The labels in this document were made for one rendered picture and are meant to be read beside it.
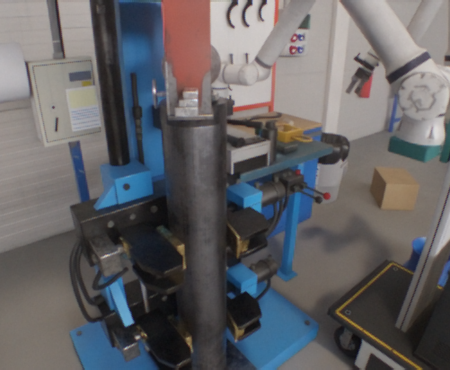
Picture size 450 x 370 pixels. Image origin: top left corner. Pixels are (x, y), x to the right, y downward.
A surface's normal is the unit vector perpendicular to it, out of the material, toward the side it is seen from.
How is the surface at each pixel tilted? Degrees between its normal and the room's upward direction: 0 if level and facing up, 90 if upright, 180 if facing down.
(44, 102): 90
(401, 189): 90
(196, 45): 90
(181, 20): 90
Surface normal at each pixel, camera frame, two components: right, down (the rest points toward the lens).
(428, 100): -0.46, 0.48
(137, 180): 0.61, 0.34
